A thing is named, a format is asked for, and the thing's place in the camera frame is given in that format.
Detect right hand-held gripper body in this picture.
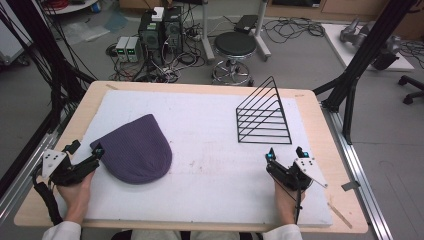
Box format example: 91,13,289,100
265,157,329,193

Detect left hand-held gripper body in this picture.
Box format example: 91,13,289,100
41,148,101,187

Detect purple knitted beanie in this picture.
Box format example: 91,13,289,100
89,113,174,185

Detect person's right hand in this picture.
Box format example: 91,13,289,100
273,180,307,226

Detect person's left hand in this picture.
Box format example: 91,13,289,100
55,169,96,224

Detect grey tape piece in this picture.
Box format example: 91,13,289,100
340,180,362,193

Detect thin wooden stick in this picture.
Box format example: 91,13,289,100
327,201,354,230

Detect white foam mat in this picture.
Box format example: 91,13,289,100
54,89,335,228

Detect grey bench power supply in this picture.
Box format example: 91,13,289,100
114,36,130,63
125,36,142,63

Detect white floor platform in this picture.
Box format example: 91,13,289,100
320,22,416,73

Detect person's lap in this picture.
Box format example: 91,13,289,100
111,229,264,240

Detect black round stool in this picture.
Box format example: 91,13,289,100
211,31,259,87

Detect white metal stand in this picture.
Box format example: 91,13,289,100
199,0,273,65

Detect white cabinet on wheels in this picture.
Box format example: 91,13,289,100
0,0,33,67

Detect black office chair base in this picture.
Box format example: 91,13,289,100
397,74,424,106

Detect black computer tower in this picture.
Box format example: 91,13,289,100
162,5,185,56
137,11,165,66

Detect flat black box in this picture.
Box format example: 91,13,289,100
233,14,260,35

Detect white round table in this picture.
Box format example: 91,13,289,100
41,0,100,16

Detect white box device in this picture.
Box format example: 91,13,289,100
150,6,166,23

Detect black wire triangular rack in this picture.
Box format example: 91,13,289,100
235,75,294,146

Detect aluminium rail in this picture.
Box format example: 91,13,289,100
320,102,396,240
0,109,74,228

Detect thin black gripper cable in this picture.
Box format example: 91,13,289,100
293,189,304,225

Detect black sleeved gripper cable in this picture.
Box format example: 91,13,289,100
31,166,65,227

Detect black metal frame post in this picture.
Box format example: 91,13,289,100
311,0,420,146
0,0,98,199

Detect cable tangle by computers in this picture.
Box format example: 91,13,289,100
105,19,208,84

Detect tangle of black floor cables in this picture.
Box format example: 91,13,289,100
261,15,326,45

